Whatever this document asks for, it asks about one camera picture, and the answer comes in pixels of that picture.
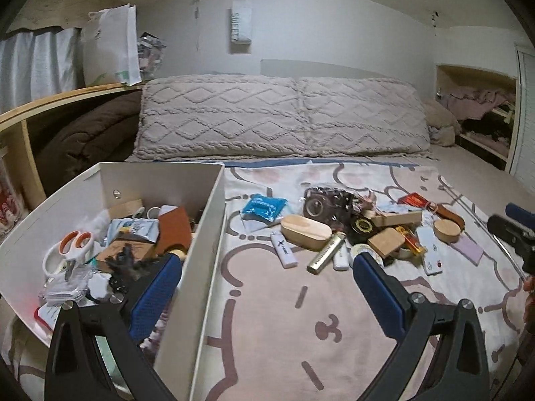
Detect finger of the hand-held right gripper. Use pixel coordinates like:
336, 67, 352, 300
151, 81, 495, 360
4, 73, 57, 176
487, 214, 535, 260
505, 203, 535, 224

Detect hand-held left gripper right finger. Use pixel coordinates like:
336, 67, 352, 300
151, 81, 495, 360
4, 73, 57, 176
352, 253, 491, 401

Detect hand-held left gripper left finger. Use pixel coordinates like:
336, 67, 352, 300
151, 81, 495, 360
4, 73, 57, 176
44, 253, 183, 401

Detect white cardboard box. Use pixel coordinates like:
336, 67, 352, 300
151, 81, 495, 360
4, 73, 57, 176
0, 161, 227, 401

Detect round wooden box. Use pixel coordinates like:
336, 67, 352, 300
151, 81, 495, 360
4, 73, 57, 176
432, 219, 462, 245

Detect orange and white scissors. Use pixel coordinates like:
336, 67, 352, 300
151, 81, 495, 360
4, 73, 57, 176
42, 231, 96, 280

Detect metal back scratcher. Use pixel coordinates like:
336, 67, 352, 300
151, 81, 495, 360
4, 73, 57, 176
453, 192, 527, 280

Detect dark ruffled scrunchie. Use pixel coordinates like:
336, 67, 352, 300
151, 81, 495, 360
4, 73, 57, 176
106, 246, 149, 291

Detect purple notepad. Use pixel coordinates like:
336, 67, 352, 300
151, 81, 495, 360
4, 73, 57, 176
453, 234, 486, 266

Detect brown cardboard piece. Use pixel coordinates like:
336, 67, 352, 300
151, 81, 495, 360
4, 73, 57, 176
102, 240, 158, 269

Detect white round tape measure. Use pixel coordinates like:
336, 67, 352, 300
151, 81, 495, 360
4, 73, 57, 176
350, 244, 385, 268

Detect beige bed sheet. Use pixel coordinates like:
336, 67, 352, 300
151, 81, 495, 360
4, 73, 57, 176
430, 144, 535, 218

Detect rounded wooden block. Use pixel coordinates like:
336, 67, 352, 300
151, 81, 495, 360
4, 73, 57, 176
367, 228, 407, 257

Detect yellow tiger print box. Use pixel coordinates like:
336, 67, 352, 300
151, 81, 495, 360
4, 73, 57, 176
395, 225, 427, 255

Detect gold tube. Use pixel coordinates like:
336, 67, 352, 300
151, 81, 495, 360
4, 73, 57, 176
307, 234, 347, 275

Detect white remote with red buttons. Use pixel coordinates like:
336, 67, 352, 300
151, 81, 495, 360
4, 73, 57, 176
416, 226, 446, 276

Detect brown leather card holder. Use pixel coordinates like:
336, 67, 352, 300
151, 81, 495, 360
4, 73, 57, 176
156, 206, 193, 255

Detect blue and white packets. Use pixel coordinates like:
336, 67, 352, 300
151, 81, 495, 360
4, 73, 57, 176
106, 219, 162, 243

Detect black round tin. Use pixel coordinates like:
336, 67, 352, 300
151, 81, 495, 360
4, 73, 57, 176
349, 215, 379, 245

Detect long wooden block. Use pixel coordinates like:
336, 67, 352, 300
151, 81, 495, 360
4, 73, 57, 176
370, 211, 424, 228

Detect dark clothes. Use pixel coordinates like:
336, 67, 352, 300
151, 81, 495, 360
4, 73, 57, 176
460, 117, 513, 143

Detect clear plastic packets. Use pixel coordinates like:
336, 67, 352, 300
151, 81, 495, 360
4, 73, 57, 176
42, 286, 90, 306

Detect white plastic bag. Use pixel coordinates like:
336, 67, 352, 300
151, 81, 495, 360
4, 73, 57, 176
81, 211, 113, 239

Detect long oval wooden box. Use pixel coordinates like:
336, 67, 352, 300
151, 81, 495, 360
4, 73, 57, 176
280, 214, 332, 252

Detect white louvered door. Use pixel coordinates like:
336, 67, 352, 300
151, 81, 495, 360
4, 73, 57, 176
508, 44, 535, 184

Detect red box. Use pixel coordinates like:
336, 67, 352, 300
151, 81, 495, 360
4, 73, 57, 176
397, 192, 427, 210

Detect black hair claw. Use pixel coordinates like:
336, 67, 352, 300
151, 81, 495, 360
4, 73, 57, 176
330, 190, 356, 218

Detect white lighter with black mark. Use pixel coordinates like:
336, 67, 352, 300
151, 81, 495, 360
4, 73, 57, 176
270, 232, 298, 268

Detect clear bag with brown roll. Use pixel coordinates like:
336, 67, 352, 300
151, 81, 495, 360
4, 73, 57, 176
303, 184, 356, 222

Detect pink printed blanket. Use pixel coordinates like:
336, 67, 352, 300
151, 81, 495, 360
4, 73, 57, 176
0, 159, 527, 401

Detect pile of pink clothes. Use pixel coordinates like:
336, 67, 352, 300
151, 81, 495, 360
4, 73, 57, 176
439, 86, 517, 120

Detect beige cushion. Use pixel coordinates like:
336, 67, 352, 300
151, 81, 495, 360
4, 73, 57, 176
424, 99, 460, 147

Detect blue packet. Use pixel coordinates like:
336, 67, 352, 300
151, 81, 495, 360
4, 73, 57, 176
241, 194, 289, 222

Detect brown duvet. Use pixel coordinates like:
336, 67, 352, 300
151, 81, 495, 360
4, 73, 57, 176
33, 90, 143, 197

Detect plush toy in clear box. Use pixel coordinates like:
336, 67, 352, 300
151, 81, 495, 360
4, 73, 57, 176
0, 163, 21, 235

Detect beige textured pillow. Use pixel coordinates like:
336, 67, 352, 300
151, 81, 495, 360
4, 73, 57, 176
295, 76, 431, 156
133, 74, 312, 161

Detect wooden shelf unit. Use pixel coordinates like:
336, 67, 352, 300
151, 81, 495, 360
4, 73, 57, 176
0, 83, 145, 214

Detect grey headboard panel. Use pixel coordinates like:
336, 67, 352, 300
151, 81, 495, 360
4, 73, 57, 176
260, 59, 419, 84

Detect clear plastic jar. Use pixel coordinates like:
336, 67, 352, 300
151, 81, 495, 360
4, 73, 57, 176
137, 32, 167, 80

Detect white shopping bag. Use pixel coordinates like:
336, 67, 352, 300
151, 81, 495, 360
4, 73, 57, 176
80, 4, 143, 88

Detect white curtain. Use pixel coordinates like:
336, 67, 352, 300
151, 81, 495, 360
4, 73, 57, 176
0, 27, 84, 113

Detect narrow white hanging bag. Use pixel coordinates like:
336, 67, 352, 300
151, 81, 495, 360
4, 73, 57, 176
230, 0, 252, 44

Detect cream valance with drawings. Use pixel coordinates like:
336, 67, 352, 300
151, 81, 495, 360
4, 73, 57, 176
8, 0, 109, 34

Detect wall niche shelf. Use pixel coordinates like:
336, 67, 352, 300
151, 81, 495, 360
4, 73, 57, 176
435, 63, 519, 168

